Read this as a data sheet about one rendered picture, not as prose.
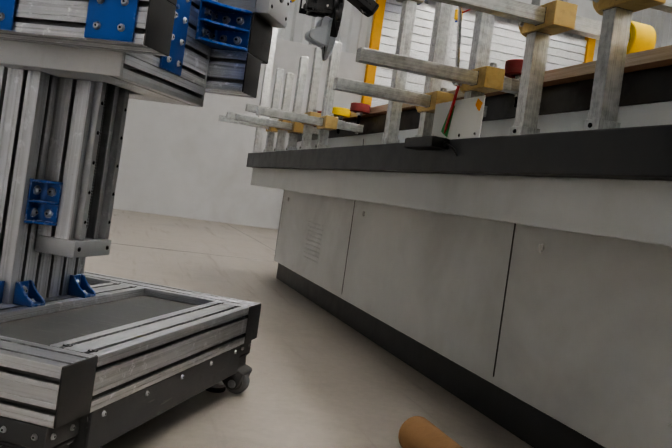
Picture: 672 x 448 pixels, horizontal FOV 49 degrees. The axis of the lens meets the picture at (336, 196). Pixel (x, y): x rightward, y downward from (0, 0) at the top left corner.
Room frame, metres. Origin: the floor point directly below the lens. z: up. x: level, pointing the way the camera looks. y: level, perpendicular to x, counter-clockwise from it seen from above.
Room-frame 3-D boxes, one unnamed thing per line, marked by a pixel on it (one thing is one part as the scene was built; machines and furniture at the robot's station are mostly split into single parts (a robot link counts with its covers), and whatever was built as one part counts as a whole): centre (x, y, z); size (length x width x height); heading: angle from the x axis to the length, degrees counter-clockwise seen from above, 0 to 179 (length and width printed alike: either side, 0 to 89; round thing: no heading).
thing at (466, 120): (1.81, -0.26, 0.75); 0.26 x 0.01 x 0.10; 18
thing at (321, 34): (1.60, 0.08, 0.86); 0.06 x 0.03 x 0.09; 108
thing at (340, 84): (1.96, -0.16, 0.81); 0.44 x 0.03 x 0.04; 108
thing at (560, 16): (1.53, -0.38, 0.95); 0.14 x 0.06 x 0.05; 18
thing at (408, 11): (2.27, -0.14, 0.93); 0.05 x 0.05 x 0.45; 18
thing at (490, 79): (1.76, -0.31, 0.85); 0.14 x 0.06 x 0.05; 18
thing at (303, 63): (3.45, 0.24, 0.92); 0.04 x 0.04 x 0.48; 18
